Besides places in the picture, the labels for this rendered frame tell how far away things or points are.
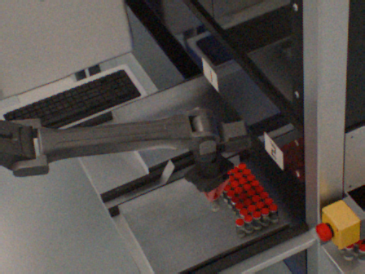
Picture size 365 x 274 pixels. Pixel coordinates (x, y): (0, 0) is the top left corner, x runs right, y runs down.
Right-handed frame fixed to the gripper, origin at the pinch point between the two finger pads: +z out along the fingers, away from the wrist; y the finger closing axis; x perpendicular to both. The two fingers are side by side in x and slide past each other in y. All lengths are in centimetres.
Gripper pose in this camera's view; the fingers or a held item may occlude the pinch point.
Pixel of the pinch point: (213, 196)
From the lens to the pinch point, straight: 189.6
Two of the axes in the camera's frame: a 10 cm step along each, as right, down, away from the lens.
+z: 1.3, 7.1, 6.9
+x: -6.4, -4.8, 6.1
